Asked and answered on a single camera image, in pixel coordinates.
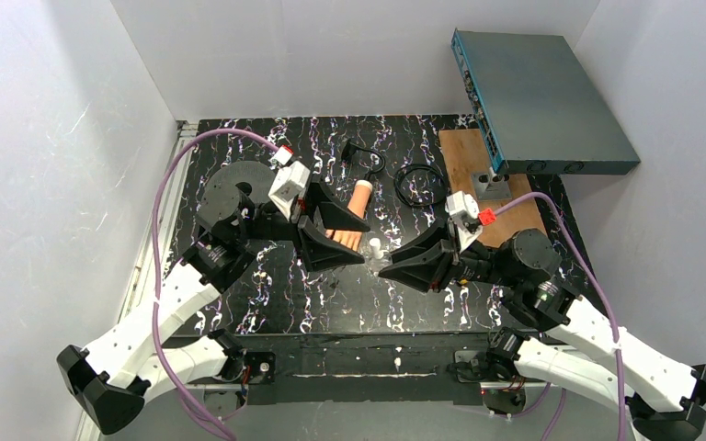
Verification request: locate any blue network switch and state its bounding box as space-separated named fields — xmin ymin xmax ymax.
xmin=451 ymin=29 xmax=641 ymax=175

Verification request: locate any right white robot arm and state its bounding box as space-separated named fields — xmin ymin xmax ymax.
xmin=380 ymin=222 xmax=706 ymax=440

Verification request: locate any wooden board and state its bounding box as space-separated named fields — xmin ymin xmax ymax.
xmin=438 ymin=129 xmax=546 ymax=247

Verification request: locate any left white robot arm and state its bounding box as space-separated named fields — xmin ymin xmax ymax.
xmin=56 ymin=177 xmax=368 ymax=435

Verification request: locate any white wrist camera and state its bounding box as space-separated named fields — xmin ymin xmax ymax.
xmin=445 ymin=191 xmax=496 ymax=252
xmin=268 ymin=146 xmax=311 ymax=221

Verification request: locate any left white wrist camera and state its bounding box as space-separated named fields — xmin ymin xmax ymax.
xmin=268 ymin=146 xmax=311 ymax=221

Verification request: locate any black cable with plug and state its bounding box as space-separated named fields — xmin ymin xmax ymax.
xmin=340 ymin=138 xmax=388 ymax=182

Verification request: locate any coiled black cable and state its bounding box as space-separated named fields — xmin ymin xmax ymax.
xmin=393 ymin=164 xmax=450 ymax=209

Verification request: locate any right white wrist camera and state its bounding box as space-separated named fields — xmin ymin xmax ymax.
xmin=445 ymin=191 xmax=496 ymax=252

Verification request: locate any mannequin hand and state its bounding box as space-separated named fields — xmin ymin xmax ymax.
xmin=326 ymin=180 xmax=373 ymax=251

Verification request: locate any clear nail polish bottle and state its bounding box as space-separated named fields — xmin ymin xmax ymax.
xmin=369 ymin=237 xmax=384 ymax=260

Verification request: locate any grey round disc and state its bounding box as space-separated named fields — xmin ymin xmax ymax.
xmin=197 ymin=161 xmax=276 ymax=227

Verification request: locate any metal stand mount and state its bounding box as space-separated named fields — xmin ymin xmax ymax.
xmin=472 ymin=168 xmax=512 ymax=201

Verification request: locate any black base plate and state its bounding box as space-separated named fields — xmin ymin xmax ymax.
xmin=238 ymin=333 xmax=487 ymax=405

